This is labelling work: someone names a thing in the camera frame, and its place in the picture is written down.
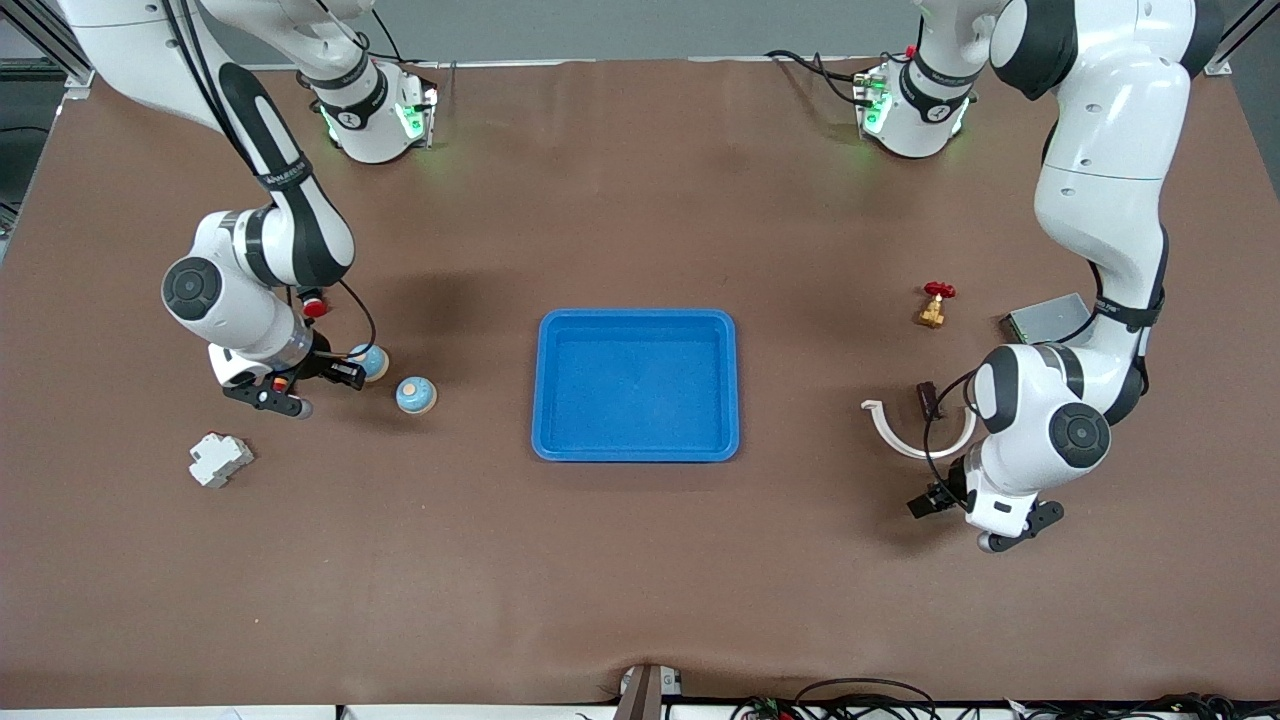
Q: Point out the grey metal box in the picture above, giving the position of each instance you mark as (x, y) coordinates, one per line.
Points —
(1045, 318)

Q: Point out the white curved plastic clip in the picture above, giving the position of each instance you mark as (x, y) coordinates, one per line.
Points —
(895, 435)

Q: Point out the blue plastic tray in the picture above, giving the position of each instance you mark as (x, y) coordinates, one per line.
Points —
(635, 390)

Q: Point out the white circuit breaker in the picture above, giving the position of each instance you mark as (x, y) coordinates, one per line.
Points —
(220, 460)

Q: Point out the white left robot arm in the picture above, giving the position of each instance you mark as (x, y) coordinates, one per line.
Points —
(1110, 150)

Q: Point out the aluminium frame post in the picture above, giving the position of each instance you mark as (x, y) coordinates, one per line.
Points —
(60, 50)
(1225, 55)

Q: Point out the blue bell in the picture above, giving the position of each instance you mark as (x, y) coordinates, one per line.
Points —
(374, 360)
(416, 395)

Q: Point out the brown table mat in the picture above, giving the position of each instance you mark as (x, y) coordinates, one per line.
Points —
(640, 570)

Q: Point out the red emergency push button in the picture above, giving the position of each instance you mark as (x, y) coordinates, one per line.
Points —
(315, 307)

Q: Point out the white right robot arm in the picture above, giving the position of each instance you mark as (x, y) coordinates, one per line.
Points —
(300, 230)

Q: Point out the metal bracket at table edge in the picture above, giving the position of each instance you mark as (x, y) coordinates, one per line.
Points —
(648, 692)

